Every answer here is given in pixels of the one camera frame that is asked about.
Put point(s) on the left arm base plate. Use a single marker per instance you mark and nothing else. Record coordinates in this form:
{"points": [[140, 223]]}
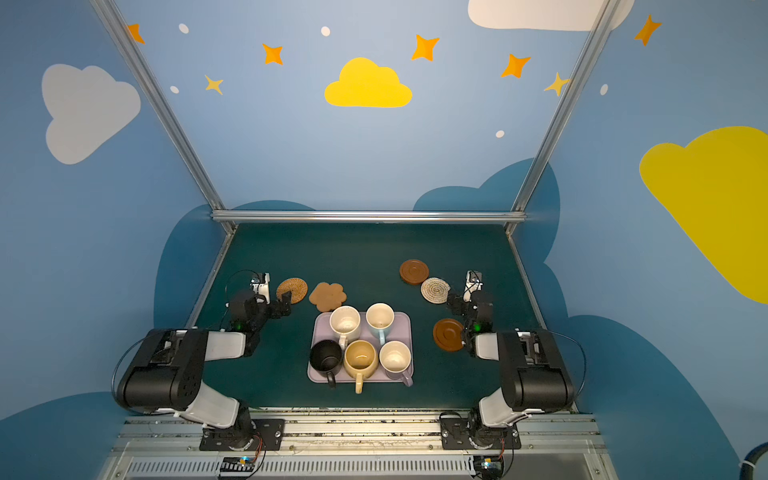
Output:
{"points": [[264, 434]]}

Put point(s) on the light blue mug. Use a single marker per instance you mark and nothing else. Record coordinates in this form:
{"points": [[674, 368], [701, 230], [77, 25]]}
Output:
{"points": [[380, 319]]}

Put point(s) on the white woven round coaster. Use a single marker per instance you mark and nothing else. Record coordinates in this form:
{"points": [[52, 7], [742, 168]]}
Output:
{"points": [[435, 290]]}

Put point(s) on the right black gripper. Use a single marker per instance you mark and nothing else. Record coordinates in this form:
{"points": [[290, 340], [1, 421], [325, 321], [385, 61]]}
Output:
{"points": [[458, 304]]}

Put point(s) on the dark wooden round coaster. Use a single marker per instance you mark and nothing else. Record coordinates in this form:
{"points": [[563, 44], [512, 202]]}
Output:
{"points": [[414, 272]]}

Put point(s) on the black mug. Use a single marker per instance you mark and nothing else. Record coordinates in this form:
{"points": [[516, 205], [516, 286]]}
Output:
{"points": [[326, 358]]}

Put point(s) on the woven rattan round coaster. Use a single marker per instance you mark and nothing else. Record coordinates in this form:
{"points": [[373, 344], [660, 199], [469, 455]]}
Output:
{"points": [[297, 288]]}

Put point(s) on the yellow mug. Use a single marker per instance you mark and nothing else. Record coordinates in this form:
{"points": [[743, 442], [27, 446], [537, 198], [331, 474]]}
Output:
{"points": [[360, 362]]}

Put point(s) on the small circuit board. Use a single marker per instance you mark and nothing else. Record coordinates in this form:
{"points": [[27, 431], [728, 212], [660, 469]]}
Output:
{"points": [[239, 467], [488, 468]]}

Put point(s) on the aluminium frame rail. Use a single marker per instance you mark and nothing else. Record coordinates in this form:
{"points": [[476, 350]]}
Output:
{"points": [[338, 217]]}

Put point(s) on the brown wooden round coaster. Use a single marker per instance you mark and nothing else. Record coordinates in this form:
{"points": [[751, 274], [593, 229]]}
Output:
{"points": [[448, 335]]}

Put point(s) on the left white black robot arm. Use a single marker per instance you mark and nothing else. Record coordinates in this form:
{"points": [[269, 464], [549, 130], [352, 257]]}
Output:
{"points": [[166, 374]]}

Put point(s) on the right small circuit board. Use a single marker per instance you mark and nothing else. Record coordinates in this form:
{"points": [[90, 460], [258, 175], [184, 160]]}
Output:
{"points": [[488, 468]]}

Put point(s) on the flower shaped cork coaster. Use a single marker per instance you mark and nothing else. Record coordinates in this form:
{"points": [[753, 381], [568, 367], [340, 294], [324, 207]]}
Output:
{"points": [[328, 297]]}

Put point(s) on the white cream mug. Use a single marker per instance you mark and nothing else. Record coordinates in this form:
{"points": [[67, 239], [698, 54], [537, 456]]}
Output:
{"points": [[345, 323]]}

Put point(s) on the lavender mug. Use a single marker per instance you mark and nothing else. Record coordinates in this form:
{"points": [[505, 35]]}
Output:
{"points": [[395, 357]]}

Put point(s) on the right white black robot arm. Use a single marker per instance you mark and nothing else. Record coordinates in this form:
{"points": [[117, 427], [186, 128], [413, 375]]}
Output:
{"points": [[533, 378]]}

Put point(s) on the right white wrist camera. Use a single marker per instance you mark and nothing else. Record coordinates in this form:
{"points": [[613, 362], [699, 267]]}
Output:
{"points": [[473, 283]]}

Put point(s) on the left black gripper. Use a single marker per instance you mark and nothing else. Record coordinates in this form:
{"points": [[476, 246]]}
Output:
{"points": [[274, 306]]}

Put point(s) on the left small circuit board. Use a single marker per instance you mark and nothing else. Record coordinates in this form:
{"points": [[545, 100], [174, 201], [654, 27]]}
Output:
{"points": [[239, 467]]}

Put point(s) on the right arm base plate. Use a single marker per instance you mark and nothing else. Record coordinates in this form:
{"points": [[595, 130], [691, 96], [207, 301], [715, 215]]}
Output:
{"points": [[457, 433]]}

